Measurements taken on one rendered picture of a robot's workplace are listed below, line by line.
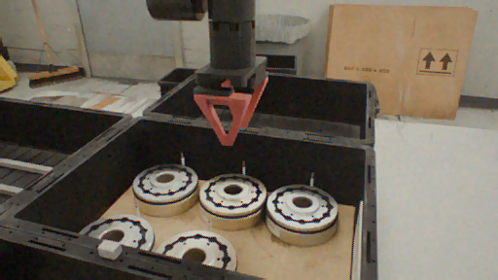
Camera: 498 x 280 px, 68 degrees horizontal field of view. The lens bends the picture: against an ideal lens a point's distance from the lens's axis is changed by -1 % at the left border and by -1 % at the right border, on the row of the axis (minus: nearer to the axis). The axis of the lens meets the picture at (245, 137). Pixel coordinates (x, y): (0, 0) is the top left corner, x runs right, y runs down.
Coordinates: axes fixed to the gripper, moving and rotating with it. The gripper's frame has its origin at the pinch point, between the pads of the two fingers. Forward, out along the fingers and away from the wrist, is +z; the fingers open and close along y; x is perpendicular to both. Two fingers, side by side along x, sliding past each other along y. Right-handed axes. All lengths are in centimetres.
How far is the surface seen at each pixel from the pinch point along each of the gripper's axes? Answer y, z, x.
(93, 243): 20.8, 4.6, -7.9
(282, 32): -214, 20, -38
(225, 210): 3.8, 10.8, -0.4
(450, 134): -68, 25, 43
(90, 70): -260, 71, -244
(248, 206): 1.8, 10.9, 2.4
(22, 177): 1.8, 13.0, -39.7
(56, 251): 22.8, 4.6, -10.7
